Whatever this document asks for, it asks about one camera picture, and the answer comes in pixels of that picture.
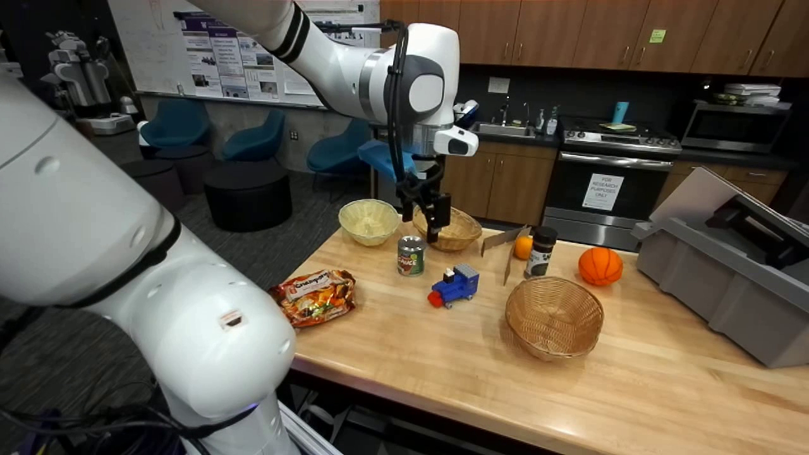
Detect orange snack bag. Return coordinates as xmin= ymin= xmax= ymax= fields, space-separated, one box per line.
xmin=272 ymin=268 xmax=360 ymax=330

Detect cream wicker basket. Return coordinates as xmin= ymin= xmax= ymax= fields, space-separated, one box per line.
xmin=336 ymin=196 xmax=404 ymax=247

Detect black microwave oven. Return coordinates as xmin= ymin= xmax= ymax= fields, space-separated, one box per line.
xmin=681 ymin=98 xmax=795 ymax=157

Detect blue brick toy train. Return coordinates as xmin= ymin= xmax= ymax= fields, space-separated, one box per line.
xmin=426 ymin=262 xmax=483 ymax=310

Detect small orange fruit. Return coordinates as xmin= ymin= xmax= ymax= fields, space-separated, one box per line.
xmin=511 ymin=233 xmax=536 ymax=262

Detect black round ottoman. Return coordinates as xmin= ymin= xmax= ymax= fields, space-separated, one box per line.
xmin=203 ymin=160 xmax=296 ymax=235

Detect dish rack with dishes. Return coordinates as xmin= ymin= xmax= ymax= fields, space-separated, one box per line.
xmin=452 ymin=98 xmax=487 ymax=132

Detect flat grey metal tool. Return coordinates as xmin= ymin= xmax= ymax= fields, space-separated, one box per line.
xmin=478 ymin=225 xmax=535 ymax=286

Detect orange toy pumpkin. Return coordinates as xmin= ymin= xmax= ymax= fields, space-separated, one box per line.
xmin=578 ymin=244 xmax=627 ymax=290

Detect white poster board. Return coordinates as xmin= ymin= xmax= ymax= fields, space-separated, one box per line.
xmin=106 ymin=0 xmax=385 ymax=112

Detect brown wicker basket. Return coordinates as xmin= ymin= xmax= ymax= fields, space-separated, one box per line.
xmin=504 ymin=272 xmax=608 ymax=366
xmin=413 ymin=204 xmax=487 ymax=256

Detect spice bottle black lid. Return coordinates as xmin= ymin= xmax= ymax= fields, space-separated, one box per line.
xmin=523 ymin=225 xmax=561 ymax=281

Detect black floor cables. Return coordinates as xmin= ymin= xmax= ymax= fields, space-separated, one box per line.
xmin=0 ymin=401 xmax=257 ymax=455

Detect white paper sheet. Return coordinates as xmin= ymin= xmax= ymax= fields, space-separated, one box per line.
xmin=580 ymin=172 xmax=627 ymax=214

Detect wooden wall cabinet row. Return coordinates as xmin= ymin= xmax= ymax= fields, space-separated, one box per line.
xmin=378 ymin=0 xmax=809 ymax=80

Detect wooden sink base cabinet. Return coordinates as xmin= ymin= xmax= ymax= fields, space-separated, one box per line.
xmin=440 ymin=137 xmax=559 ymax=228

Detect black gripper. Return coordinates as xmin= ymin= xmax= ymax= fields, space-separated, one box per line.
xmin=396 ymin=160 xmax=452 ymax=247

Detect steel kitchen sink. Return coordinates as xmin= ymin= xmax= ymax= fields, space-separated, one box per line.
xmin=468 ymin=120 xmax=542 ymax=143

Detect grey background machine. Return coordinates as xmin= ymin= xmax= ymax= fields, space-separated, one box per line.
xmin=42 ymin=27 xmax=141 ymax=137

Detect tin can green label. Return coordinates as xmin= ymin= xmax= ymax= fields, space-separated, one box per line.
xmin=396 ymin=233 xmax=427 ymax=278

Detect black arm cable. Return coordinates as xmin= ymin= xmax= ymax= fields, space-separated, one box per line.
xmin=387 ymin=23 xmax=415 ymax=200

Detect stainless steel oven range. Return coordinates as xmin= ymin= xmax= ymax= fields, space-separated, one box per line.
xmin=542 ymin=120 xmax=683 ymax=253

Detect blue lounge chair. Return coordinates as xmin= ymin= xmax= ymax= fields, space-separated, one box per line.
xmin=138 ymin=98 xmax=215 ymax=160
xmin=305 ymin=118 xmax=378 ymax=179
xmin=221 ymin=109 xmax=288 ymax=165

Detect grey plastic bin with lid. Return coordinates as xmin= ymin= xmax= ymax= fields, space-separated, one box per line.
xmin=634 ymin=165 xmax=809 ymax=372

